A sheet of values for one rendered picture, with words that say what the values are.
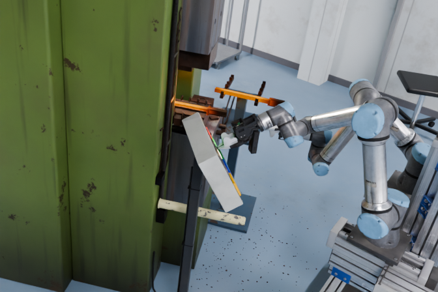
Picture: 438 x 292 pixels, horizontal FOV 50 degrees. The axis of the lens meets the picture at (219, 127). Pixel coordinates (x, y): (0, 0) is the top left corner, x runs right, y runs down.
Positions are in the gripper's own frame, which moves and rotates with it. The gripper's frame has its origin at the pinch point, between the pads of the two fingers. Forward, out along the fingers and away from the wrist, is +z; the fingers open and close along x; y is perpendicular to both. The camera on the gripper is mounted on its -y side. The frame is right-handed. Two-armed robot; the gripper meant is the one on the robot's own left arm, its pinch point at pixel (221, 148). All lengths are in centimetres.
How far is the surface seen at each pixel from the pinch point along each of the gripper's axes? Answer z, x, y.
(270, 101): -37, -63, -32
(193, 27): -14, -34, 42
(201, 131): 3.7, 8.7, 17.7
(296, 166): -46, -132, -148
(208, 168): 6.9, 27.0, 13.7
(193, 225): 26.6, 11.4, -22.5
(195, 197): 19.2, 11.4, -9.2
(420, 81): -198, -187, -172
